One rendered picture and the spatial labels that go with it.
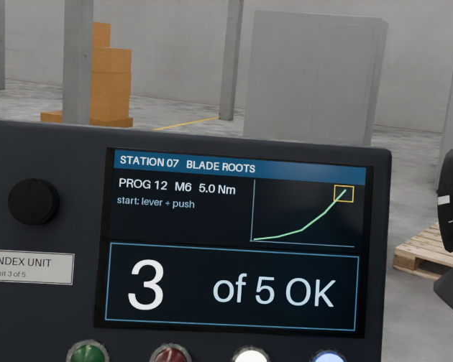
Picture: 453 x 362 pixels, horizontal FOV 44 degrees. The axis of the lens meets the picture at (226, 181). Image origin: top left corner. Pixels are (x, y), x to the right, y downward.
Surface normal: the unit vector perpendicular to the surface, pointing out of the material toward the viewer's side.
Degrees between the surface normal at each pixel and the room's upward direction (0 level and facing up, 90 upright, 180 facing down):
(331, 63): 90
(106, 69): 90
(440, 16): 90
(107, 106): 90
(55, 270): 75
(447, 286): 54
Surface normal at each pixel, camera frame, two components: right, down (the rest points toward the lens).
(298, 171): 0.10, -0.03
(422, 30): -0.36, 0.18
